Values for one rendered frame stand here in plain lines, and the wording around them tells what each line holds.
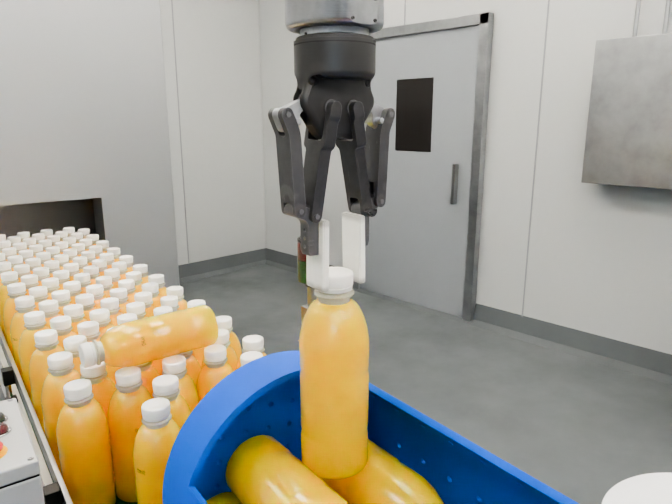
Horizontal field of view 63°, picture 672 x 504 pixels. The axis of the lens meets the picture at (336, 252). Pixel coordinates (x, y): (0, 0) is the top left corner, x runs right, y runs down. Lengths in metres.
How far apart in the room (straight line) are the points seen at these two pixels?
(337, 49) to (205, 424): 0.40
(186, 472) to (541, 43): 3.65
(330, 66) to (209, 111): 5.06
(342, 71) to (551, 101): 3.46
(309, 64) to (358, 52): 0.04
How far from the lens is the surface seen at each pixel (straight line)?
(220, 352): 0.99
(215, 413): 0.63
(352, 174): 0.54
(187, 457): 0.64
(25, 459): 0.82
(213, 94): 5.58
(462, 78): 4.20
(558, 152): 3.89
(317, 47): 0.50
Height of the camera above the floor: 1.51
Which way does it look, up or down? 13 degrees down
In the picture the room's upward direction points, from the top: straight up
